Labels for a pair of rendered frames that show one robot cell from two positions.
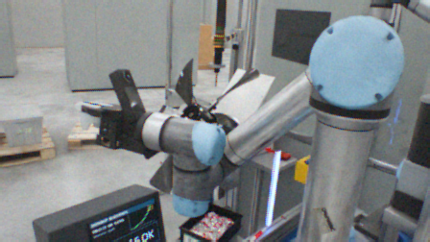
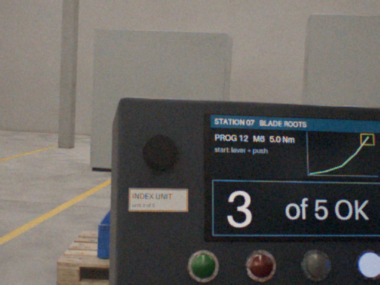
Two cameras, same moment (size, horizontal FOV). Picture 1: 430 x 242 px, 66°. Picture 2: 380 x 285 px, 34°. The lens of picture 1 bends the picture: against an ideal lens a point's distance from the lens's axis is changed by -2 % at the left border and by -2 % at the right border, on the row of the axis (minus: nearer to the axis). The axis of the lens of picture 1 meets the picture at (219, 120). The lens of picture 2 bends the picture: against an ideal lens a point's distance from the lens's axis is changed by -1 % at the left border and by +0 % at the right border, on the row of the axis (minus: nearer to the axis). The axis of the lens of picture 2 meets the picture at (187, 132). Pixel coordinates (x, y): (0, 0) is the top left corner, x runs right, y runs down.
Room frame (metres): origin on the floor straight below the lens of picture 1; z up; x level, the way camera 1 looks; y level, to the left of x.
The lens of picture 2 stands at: (0.13, -0.05, 1.27)
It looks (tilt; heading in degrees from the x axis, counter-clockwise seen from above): 5 degrees down; 37
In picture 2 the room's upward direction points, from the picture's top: 3 degrees clockwise
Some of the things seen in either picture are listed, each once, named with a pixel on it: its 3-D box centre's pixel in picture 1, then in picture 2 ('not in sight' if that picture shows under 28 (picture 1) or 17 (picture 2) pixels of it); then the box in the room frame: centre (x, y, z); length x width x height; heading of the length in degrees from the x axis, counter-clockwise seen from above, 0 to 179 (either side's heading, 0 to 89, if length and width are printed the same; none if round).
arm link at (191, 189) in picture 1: (195, 182); not in sight; (0.62, 0.04, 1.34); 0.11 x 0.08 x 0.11; 156
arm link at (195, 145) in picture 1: (193, 141); not in sight; (0.60, 0.05, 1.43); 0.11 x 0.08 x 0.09; 66
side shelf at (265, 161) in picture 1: (261, 156); not in sight; (1.88, -0.27, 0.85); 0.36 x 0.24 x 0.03; 47
